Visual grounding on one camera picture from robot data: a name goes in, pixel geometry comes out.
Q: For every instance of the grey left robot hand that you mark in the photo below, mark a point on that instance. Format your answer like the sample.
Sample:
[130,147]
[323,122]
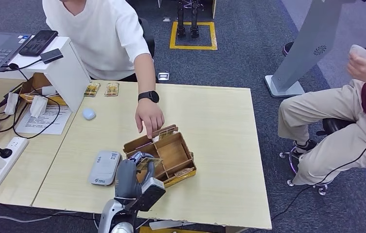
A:
[126,180]

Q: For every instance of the person's left hand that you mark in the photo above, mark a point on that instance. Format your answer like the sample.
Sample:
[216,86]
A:
[150,115]

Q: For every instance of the person's right hand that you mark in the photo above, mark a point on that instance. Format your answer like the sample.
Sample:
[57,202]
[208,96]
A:
[364,70]

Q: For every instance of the white handheld controller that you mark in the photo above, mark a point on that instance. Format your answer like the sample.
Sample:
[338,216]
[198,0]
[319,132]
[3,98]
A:
[358,51]

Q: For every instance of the wooden card box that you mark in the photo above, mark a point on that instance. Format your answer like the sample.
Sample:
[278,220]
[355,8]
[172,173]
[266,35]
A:
[173,152]

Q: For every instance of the person's left forearm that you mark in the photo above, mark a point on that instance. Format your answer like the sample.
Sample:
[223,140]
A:
[144,74]

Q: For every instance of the grey white card reader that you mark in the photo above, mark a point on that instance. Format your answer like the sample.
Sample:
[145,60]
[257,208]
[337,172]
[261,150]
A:
[104,168]

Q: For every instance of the person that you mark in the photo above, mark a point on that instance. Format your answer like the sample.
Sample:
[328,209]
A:
[99,35]
[331,106]

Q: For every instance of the black wristwatch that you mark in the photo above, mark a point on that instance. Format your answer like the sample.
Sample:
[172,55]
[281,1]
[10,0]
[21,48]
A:
[149,96]

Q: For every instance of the silver floor socket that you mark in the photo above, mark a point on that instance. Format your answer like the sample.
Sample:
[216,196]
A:
[163,76]
[166,19]

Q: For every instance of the yellow board under table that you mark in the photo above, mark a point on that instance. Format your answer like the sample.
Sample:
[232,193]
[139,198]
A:
[157,230]

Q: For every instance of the pale earbuds case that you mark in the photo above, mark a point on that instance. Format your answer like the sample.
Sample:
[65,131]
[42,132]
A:
[89,114]

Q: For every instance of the grey kiosk stand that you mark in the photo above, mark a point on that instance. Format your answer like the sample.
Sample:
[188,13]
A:
[311,38]

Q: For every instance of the black wheeled stool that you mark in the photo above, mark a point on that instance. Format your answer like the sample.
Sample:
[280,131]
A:
[334,125]

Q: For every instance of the yellow floor tape square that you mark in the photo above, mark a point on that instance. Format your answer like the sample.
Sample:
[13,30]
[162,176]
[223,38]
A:
[192,48]

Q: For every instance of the black shoe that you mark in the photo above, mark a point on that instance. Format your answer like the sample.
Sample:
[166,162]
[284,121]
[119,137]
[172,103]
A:
[287,48]

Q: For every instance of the black office chair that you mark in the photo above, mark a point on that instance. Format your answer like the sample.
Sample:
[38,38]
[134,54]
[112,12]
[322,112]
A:
[149,35]

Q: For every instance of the white desk riser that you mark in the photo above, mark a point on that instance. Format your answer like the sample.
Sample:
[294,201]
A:
[66,77]

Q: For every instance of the printed paper sheet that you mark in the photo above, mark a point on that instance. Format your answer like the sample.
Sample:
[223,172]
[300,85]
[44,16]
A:
[46,123]

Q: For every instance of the background humanoid robot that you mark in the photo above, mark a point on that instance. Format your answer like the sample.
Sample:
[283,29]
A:
[180,19]

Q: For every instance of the white paper tag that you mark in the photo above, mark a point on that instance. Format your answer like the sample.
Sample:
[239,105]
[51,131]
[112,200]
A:
[38,106]
[11,104]

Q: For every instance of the black adapter box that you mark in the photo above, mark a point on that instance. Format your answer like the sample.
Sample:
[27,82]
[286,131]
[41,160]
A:
[51,56]

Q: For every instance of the white power strip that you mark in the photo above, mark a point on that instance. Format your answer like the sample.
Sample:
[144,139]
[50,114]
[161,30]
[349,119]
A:
[12,151]

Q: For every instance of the brown cardboard box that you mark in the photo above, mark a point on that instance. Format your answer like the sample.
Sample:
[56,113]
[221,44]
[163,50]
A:
[36,82]

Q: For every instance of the black power plug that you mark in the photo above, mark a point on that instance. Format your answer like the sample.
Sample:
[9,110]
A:
[5,153]

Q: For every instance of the black smartphone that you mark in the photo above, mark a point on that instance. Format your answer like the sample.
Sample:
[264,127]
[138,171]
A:
[38,42]

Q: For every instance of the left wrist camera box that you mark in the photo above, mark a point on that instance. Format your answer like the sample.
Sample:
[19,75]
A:
[150,193]

